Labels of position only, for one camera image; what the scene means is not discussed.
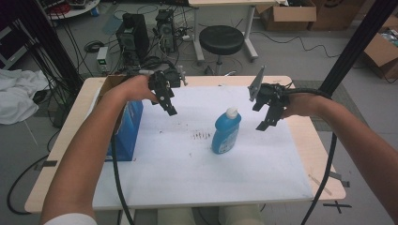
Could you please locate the blue bottle with white cap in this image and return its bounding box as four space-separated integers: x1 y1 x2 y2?
211 107 242 156

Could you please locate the thin wooden stick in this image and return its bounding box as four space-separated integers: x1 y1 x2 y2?
308 173 332 196

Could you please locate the grey tape strip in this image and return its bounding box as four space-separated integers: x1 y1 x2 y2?
328 171 351 188
34 159 59 172

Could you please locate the light wooden table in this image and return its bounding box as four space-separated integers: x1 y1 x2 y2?
23 74 347 215

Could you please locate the black post with cables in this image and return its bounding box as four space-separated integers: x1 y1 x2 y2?
6 0 84 95

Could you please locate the white shirt sleeve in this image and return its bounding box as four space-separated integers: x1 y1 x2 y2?
43 213 98 225

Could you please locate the person's right hand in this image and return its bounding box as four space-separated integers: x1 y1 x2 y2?
281 92 317 120

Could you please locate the round white table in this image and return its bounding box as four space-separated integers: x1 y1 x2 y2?
46 0 101 21

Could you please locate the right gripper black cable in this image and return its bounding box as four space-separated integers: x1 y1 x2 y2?
283 87 339 225

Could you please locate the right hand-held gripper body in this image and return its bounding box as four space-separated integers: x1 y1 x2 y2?
248 65 294 109

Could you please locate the thin black floor cable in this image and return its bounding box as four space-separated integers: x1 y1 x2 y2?
250 30 342 59

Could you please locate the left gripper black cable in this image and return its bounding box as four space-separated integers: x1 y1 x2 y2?
111 130 135 225

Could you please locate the black round stool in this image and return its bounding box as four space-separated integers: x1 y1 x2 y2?
198 24 246 76

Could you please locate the white metal-legged table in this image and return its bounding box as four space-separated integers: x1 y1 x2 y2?
188 0 289 63

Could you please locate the white mat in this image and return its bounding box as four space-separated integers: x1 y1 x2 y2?
92 84 314 211

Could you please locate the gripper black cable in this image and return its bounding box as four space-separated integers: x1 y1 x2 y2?
283 87 339 225
111 130 135 225

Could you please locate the white cloth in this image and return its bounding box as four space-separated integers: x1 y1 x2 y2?
0 68 51 126

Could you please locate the small black computer tower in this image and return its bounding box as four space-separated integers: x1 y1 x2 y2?
154 8 179 54

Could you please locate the large black computer tower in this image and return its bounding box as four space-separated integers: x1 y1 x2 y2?
115 12 150 67

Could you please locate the person's leg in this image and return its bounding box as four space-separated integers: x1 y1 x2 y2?
156 206 197 225
218 204 267 225

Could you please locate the white power supply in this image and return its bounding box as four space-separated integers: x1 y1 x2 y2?
96 46 110 74

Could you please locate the open brown cardboard box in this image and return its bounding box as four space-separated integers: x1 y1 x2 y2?
255 0 317 32

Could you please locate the black floor cable loop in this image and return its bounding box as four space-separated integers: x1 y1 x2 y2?
7 154 51 216

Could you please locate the person's right leg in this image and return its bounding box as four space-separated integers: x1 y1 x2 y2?
218 204 267 225

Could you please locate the black metal post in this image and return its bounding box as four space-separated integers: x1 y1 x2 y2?
317 0 398 98

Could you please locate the blue cardboard box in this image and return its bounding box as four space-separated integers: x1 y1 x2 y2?
93 74 145 162

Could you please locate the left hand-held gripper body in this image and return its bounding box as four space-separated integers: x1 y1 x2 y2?
147 65 189 95

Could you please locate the closed brown cardboard box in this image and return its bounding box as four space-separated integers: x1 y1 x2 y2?
308 0 367 32

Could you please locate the cardboard box with packets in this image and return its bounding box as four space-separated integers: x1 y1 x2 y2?
362 15 398 80

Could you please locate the coiled black cable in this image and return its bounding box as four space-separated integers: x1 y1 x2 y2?
84 40 106 53

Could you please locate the person's left hand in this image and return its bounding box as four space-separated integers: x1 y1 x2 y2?
116 74 160 105

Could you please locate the person's left leg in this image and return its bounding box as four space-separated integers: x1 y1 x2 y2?
156 206 197 225

